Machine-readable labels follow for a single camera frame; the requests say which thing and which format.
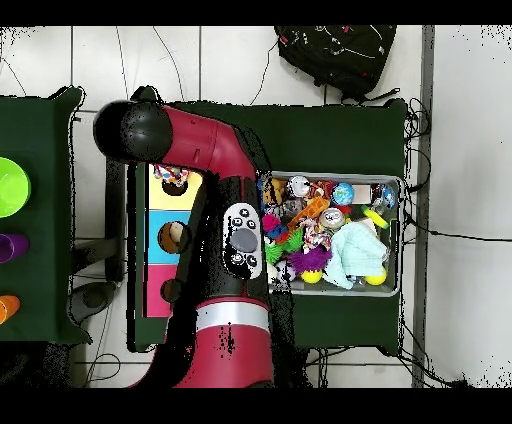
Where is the blue globe ball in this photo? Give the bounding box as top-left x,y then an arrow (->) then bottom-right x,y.
331,182 -> 356,206

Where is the black cable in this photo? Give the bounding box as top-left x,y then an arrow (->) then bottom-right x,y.
403,211 -> 512,243
401,97 -> 433,193

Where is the orange plush toy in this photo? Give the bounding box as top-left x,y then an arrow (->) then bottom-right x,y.
262,176 -> 288,205

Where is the dark green cloth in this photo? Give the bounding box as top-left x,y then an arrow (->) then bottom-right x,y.
126,85 -> 409,357
0,86 -> 93,345

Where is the black backpack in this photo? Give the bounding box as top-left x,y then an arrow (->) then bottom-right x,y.
273,25 -> 401,103

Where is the purple plastic cup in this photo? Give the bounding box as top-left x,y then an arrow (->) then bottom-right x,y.
0,233 -> 30,264

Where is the colourful knotted rope toy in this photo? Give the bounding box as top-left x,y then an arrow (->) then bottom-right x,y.
297,216 -> 333,255
152,163 -> 191,188

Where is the silver mesh bin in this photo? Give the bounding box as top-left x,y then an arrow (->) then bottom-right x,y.
259,170 -> 403,298

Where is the silver drink can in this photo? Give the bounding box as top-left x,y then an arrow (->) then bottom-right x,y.
318,206 -> 346,231
286,175 -> 311,200

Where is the orange plastic crate toy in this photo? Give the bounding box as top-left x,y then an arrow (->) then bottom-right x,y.
287,195 -> 331,232

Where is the wooden box with three holes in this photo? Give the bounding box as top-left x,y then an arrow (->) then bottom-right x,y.
142,164 -> 205,319

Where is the pink spiky ball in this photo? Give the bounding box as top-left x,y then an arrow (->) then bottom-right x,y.
261,214 -> 283,234

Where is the mint green cloth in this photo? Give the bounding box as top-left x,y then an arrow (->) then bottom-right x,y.
322,221 -> 389,291

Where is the purple spiky ball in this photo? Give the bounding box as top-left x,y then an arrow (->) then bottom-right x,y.
285,245 -> 333,275

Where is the small soccer ball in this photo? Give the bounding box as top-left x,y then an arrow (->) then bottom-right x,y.
275,260 -> 298,284

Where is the orange plastic cup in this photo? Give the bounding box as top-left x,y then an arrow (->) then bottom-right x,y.
0,294 -> 21,326

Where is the green plastic bowl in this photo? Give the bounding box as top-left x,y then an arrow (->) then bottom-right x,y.
0,156 -> 32,219

